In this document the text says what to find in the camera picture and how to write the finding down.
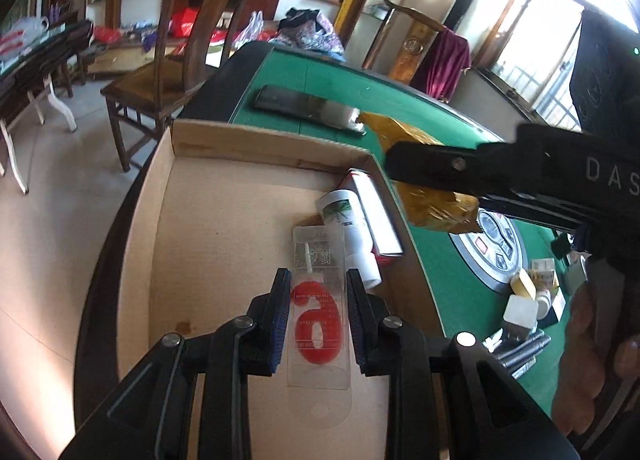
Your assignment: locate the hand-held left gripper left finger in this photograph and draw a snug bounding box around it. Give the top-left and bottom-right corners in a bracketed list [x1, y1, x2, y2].
[57, 267, 292, 460]

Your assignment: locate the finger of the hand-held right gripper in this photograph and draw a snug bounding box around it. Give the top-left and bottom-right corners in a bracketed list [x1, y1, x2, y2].
[386, 140, 521, 201]

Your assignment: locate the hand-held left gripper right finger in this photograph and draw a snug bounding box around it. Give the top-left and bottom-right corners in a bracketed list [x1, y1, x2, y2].
[346, 267, 583, 460]

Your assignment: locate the clear packet red number candle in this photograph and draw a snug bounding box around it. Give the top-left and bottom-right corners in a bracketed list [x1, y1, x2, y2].
[287, 225, 353, 433]

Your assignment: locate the yellow snack packet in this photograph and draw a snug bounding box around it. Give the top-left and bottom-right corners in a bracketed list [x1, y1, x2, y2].
[359, 110, 483, 233]

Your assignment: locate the cardboard box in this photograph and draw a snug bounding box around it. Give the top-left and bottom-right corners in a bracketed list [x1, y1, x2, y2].
[116, 119, 451, 460]

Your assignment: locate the white printed medicine box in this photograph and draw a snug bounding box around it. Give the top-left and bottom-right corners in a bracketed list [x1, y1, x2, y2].
[529, 257, 561, 291]

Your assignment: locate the white charger plug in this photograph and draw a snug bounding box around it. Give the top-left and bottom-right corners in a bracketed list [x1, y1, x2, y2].
[502, 294, 540, 337]

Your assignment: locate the black marker blue cap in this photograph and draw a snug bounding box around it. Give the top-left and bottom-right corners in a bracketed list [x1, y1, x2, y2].
[500, 343, 549, 371]

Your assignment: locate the person's right hand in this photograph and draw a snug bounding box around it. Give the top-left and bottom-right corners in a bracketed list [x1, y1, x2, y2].
[551, 285, 640, 441]

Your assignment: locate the red and white box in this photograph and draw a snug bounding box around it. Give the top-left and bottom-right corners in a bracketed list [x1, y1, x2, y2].
[336, 167, 405, 268]

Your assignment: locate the white bottle green label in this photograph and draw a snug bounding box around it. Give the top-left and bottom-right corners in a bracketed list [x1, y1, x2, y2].
[317, 189, 383, 289]

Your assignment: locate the round table control panel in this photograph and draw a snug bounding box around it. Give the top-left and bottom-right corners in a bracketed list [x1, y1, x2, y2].
[447, 207, 528, 296]

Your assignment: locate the dark red cloth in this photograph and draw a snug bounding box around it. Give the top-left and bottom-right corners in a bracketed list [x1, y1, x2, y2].
[422, 30, 472, 101]

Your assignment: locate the wooden chair gold carved back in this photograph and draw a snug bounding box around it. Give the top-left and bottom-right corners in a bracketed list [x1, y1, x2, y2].
[360, 0, 448, 86]

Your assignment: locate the large window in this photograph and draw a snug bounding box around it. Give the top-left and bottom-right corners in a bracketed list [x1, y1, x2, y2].
[480, 0, 601, 121]

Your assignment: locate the white standing air conditioner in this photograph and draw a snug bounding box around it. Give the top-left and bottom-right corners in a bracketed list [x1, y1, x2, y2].
[447, 0, 481, 31]

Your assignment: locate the black smartphone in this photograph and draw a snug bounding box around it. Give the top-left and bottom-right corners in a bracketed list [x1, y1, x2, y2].
[252, 85, 368, 137]

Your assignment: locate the floral clothes pile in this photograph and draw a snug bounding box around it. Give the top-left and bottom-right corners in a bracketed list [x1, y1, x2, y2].
[272, 8, 346, 56]

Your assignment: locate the pink white plastic bag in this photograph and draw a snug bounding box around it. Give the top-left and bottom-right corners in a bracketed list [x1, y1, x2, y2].
[232, 10, 266, 48]

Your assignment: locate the dark wooden chair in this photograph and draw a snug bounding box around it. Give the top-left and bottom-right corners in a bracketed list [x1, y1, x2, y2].
[100, 0, 276, 173]

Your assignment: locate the low wooden coffee table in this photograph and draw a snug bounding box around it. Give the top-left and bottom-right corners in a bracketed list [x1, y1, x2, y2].
[77, 38, 166, 81]

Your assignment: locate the dark glossy console table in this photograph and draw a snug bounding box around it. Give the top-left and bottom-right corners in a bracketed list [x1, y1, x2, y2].
[0, 20, 96, 196]

